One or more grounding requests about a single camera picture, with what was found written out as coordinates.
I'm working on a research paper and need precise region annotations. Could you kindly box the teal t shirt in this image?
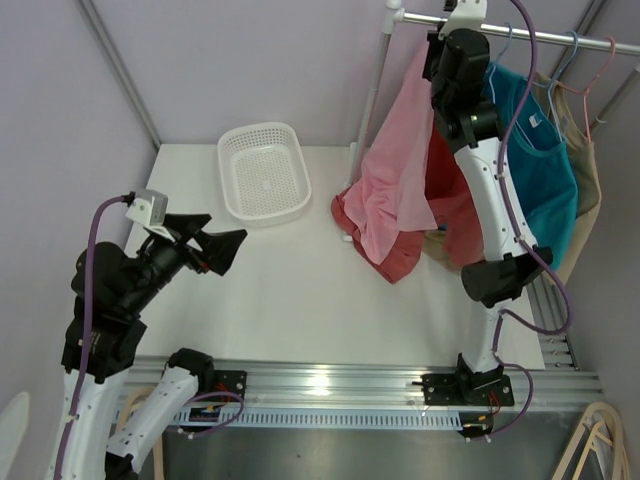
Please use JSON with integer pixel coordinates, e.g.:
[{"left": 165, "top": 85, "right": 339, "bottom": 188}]
[{"left": 507, "top": 94, "right": 578, "bottom": 270}]

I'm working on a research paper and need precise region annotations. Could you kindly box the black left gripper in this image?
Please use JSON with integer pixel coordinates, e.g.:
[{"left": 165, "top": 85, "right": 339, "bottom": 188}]
[{"left": 120, "top": 212, "right": 247, "bottom": 315}]

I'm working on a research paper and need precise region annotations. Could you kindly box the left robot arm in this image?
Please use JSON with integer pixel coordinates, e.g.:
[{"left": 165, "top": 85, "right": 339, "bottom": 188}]
[{"left": 48, "top": 214, "right": 248, "bottom": 479}]

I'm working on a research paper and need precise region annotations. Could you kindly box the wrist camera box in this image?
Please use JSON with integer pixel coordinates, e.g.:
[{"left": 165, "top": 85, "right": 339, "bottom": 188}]
[
  {"left": 126, "top": 190, "right": 172, "bottom": 240},
  {"left": 439, "top": 0, "right": 488, "bottom": 40}
]

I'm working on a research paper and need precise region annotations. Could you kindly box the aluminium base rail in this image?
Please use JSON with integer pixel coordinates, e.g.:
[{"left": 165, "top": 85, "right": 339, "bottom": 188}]
[{"left": 119, "top": 355, "right": 601, "bottom": 414}]

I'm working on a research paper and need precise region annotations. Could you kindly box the beige t shirt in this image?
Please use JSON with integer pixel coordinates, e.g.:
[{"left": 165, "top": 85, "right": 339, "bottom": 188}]
[{"left": 422, "top": 71, "right": 602, "bottom": 284}]

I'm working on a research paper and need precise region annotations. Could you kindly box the white slotted cable duct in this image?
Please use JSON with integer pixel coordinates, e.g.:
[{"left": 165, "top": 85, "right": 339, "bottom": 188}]
[{"left": 169, "top": 407, "right": 463, "bottom": 432}]

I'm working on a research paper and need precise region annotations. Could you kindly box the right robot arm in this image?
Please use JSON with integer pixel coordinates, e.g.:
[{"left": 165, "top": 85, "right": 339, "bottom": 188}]
[{"left": 423, "top": 28, "right": 553, "bottom": 405}]

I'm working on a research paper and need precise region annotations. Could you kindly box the metal clothes rack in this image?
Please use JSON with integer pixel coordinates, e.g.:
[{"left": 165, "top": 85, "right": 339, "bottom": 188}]
[{"left": 345, "top": 1, "right": 639, "bottom": 186}]

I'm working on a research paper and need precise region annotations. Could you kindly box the white perforated plastic basket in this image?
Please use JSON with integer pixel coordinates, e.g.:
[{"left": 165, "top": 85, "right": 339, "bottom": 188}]
[{"left": 217, "top": 122, "right": 312, "bottom": 228}]

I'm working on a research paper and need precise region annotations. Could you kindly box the red t shirt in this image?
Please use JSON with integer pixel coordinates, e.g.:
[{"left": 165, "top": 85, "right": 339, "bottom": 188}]
[{"left": 330, "top": 129, "right": 484, "bottom": 284}]

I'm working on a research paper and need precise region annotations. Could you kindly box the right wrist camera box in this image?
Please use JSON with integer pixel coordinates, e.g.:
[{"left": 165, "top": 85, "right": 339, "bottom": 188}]
[{"left": 439, "top": 0, "right": 488, "bottom": 40}]

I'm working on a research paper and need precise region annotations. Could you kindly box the pink t shirt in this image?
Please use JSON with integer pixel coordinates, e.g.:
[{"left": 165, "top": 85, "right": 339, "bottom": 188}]
[{"left": 344, "top": 42, "right": 436, "bottom": 265}]

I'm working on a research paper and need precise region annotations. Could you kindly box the beige tubes lower left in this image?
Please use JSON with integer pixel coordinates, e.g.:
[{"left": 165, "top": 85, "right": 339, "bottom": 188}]
[{"left": 110, "top": 384, "right": 166, "bottom": 480}]

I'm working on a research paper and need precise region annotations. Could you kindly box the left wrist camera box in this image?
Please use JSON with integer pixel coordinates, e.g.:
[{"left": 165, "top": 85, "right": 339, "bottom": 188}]
[{"left": 126, "top": 190, "right": 172, "bottom": 240}]

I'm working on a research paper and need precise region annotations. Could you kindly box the pink hanger at rail end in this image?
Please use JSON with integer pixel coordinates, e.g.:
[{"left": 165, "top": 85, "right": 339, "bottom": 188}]
[{"left": 557, "top": 36, "right": 617, "bottom": 143}]

